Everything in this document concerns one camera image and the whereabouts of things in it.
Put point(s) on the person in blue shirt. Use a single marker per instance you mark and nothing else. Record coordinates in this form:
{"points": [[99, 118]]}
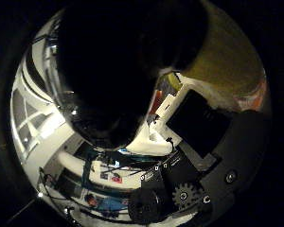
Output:
{"points": [[109, 203]]}

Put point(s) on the white framed window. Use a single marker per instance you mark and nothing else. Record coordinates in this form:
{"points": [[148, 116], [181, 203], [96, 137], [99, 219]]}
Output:
{"points": [[28, 123]]}

